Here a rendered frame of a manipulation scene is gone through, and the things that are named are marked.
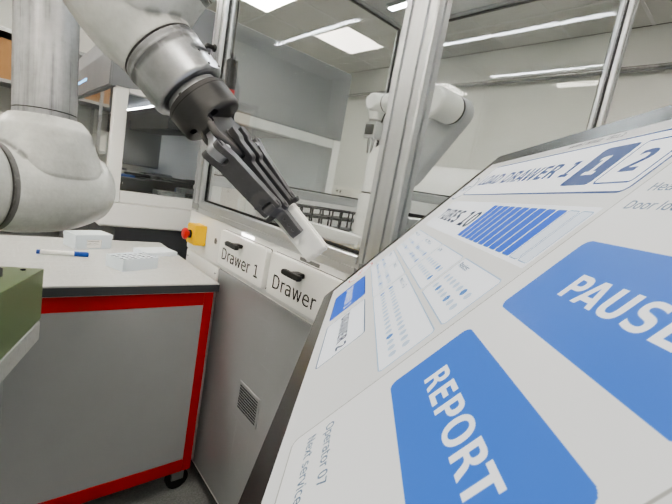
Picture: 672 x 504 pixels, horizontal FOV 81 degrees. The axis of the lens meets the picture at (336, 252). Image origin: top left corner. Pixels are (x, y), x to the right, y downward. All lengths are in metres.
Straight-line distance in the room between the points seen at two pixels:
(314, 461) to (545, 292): 0.12
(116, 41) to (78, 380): 0.99
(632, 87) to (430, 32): 3.41
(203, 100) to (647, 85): 3.86
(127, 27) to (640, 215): 0.47
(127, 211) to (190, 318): 0.73
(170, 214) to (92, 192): 1.08
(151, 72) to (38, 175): 0.41
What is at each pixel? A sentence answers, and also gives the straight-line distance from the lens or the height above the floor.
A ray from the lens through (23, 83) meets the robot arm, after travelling 0.92.
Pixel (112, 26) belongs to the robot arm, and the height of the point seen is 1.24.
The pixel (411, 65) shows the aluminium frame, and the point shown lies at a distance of 0.82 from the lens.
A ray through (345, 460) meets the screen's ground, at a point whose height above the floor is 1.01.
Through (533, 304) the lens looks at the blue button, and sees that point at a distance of 0.17.
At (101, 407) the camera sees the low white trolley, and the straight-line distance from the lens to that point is 1.39.
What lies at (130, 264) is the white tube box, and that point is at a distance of 1.37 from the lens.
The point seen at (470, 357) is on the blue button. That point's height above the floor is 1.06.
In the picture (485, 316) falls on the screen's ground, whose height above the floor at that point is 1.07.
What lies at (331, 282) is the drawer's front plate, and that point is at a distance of 0.86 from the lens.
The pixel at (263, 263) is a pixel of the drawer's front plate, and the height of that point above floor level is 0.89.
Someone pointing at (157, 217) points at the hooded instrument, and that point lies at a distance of 1.95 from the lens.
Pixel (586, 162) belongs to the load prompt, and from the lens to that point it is 0.30.
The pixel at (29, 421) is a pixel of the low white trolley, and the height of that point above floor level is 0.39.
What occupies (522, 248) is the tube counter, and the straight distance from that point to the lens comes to 0.23.
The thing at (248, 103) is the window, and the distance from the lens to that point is 1.35.
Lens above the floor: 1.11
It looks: 9 degrees down
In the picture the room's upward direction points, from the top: 10 degrees clockwise
